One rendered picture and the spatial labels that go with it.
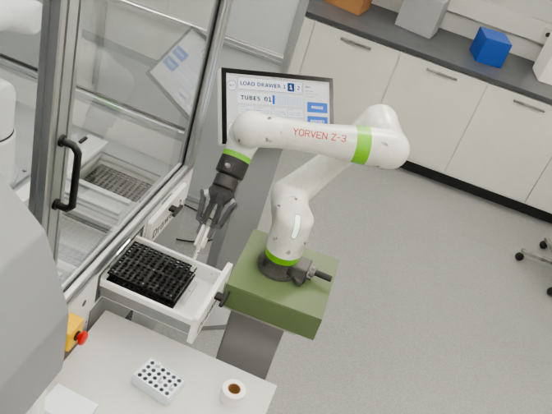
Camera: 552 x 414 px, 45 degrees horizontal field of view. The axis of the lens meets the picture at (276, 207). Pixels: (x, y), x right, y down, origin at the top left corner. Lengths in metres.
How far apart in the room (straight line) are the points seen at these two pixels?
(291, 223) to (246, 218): 1.01
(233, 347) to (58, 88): 1.38
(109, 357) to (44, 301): 0.99
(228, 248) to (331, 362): 0.74
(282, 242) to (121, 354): 0.61
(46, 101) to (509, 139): 3.92
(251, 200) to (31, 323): 2.11
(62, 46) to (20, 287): 0.50
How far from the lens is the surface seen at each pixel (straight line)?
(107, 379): 1.96
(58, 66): 1.31
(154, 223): 2.25
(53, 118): 1.37
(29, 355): 1.04
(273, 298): 2.17
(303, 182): 2.23
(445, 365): 3.58
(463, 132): 4.87
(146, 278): 2.06
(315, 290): 2.25
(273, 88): 2.79
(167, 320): 2.01
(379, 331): 3.55
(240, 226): 3.12
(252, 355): 2.45
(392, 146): 1.99
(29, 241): 1.00
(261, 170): 2.95
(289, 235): 2.12
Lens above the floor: 2.29
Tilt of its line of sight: 34 degrees down
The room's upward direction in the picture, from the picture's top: 19 degrees clockwise
